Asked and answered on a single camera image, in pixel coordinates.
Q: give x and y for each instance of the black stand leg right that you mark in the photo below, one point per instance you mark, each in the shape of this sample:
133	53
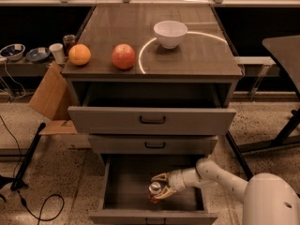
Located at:
239	156

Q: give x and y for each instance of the grey bottom drawer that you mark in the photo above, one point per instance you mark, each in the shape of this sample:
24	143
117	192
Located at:
124	196

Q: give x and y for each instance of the blue bowl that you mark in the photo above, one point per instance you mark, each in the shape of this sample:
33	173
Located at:
38	55

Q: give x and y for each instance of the orange fruit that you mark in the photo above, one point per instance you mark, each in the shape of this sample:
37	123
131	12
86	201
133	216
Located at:
79	55

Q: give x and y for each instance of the silver bowl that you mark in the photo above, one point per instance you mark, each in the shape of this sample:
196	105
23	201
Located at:
13	52

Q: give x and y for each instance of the black stand leg left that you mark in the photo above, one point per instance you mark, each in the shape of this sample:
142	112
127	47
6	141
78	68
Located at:
18	182

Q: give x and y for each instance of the brown cardboard piece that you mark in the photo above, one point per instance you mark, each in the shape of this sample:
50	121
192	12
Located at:
52	97

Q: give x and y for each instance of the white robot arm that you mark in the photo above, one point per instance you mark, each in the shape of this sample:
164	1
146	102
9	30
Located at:
267	199

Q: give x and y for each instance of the black stand leg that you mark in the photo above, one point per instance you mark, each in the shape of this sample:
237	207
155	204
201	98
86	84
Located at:
239	156
18	182

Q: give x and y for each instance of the grey middle drawer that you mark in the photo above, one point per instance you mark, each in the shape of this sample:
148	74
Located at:
153	145

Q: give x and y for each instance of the dark glass jar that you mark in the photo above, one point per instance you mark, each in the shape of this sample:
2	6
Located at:
69	41

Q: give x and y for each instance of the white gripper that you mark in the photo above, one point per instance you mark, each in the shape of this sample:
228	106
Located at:
177	182

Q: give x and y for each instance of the white paper cup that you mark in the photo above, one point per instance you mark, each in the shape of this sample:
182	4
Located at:
57	51

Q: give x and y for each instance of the white bowl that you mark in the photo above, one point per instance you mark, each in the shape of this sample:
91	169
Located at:
170	33

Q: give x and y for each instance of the red apple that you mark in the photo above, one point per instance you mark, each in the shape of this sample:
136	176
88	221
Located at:
123	56

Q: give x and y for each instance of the grey three-drawer cabinet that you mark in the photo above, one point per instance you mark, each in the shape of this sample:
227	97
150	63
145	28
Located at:
203	56

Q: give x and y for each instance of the red coke can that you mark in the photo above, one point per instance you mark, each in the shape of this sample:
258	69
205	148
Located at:
153	190

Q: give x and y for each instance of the grey drawer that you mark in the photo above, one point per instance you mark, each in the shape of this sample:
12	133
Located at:
153	145
151	108
124	196

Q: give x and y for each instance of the grey top drawer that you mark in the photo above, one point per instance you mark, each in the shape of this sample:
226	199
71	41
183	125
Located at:
151	108

